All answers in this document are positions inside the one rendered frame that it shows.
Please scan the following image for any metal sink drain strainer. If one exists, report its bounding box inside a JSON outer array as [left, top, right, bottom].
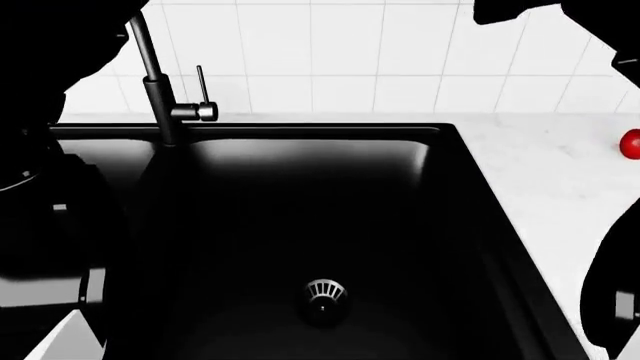
[[301, 277, 350, 326]]

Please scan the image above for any metal faucet lever handle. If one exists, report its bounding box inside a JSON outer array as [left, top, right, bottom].
[[195, 64, 220, 123]]

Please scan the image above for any dark metal sink faucet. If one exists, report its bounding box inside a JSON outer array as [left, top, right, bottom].
[[128, 13, 202, 148]]

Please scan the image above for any black kitchen sink basin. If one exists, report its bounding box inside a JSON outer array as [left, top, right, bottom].
[[47, 122, 592, 360]]

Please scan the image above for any red strawberry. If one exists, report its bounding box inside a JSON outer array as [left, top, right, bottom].
[[618, 128, 640, 161]]

